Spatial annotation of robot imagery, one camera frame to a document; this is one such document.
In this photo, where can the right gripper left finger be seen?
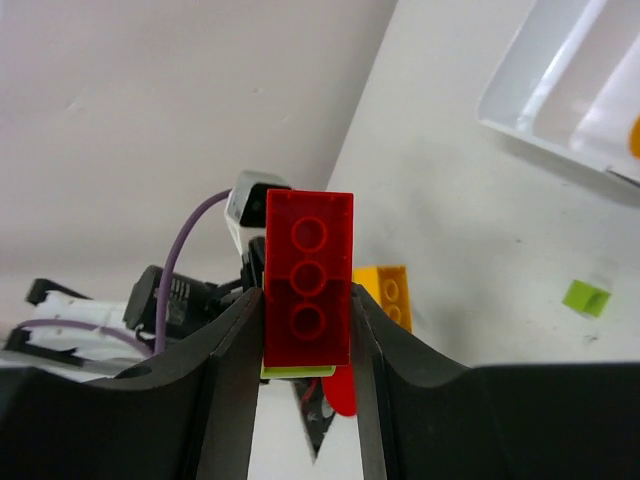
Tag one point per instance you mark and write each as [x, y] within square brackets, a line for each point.
[185, 413]

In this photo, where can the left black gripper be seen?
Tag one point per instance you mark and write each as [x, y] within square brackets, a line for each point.
[192, 304]

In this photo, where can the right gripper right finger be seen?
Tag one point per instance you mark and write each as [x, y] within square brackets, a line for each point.
[422, 415]

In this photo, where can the long red lego brick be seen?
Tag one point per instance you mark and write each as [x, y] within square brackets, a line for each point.
[307, 278]

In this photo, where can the long yellow lego brick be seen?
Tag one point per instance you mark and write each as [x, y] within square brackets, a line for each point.
[388, 286]

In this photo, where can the sloped green lego brick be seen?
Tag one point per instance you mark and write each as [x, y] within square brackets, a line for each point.
[270, 373]

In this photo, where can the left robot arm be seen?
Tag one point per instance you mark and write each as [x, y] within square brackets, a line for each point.
[72, 329]

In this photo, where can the small green lego stud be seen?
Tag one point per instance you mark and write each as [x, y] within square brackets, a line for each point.
[586, 299]

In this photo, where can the white divided sorting tray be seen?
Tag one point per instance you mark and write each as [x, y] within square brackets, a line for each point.
[569, 84]

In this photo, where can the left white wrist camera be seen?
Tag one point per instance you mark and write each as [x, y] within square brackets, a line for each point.
[245, 210]

